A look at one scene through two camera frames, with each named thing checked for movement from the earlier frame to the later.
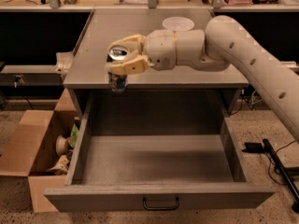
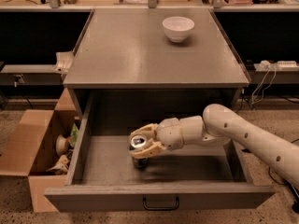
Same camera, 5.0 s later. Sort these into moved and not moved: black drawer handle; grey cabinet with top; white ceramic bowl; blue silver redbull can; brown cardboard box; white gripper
Moved: white gripper; blue silver redbull can
Not moved: grey cabinet with top; white ceramic bowl; black drawer handle; brown cardboard box
